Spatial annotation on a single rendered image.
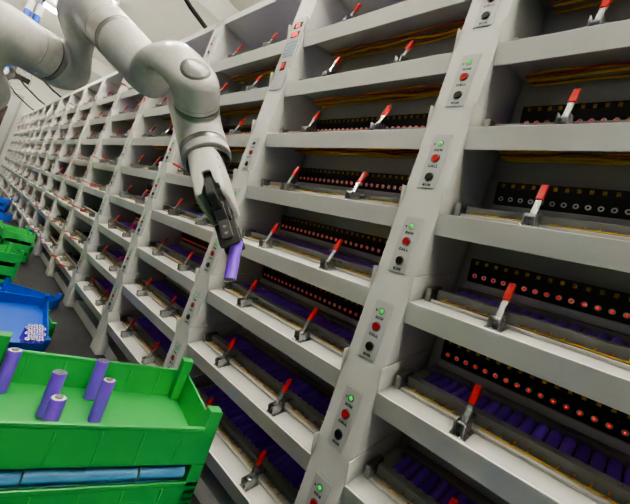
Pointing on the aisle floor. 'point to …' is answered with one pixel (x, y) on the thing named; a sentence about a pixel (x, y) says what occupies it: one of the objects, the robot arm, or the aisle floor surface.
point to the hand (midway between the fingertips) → (230, 237)
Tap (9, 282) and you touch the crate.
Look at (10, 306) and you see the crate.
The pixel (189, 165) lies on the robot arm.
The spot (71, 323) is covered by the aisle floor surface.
